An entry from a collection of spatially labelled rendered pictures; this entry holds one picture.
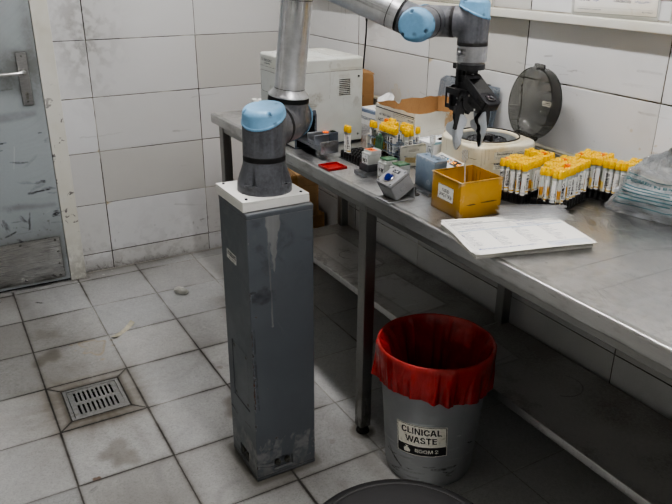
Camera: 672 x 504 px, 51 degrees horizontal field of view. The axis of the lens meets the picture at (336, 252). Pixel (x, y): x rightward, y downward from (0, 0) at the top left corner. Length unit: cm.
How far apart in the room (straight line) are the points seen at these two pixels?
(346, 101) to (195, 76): 132
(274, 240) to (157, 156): 188
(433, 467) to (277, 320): 65
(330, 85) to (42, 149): 155
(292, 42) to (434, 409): 109
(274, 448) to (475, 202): 98
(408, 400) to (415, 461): 22
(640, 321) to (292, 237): 94
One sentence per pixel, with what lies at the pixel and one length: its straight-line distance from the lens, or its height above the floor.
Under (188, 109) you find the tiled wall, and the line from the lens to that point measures 371.
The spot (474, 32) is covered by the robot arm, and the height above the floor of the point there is 133.
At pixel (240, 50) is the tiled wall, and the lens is 377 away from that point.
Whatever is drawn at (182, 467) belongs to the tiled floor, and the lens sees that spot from 238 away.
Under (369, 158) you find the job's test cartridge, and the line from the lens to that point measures 215.
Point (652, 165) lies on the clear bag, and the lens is 197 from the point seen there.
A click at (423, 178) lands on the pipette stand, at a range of 203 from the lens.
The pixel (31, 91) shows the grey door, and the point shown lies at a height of 93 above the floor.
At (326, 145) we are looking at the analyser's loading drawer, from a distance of 233.
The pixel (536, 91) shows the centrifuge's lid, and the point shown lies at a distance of 237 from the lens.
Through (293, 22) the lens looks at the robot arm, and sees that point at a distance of 195.
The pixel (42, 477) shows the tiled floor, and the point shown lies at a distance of 247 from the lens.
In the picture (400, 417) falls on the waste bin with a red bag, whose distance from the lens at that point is 215.
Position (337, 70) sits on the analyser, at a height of 113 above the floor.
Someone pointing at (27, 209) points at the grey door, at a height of 40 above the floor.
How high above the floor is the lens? 150
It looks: 23 degrees down
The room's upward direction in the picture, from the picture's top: straight up
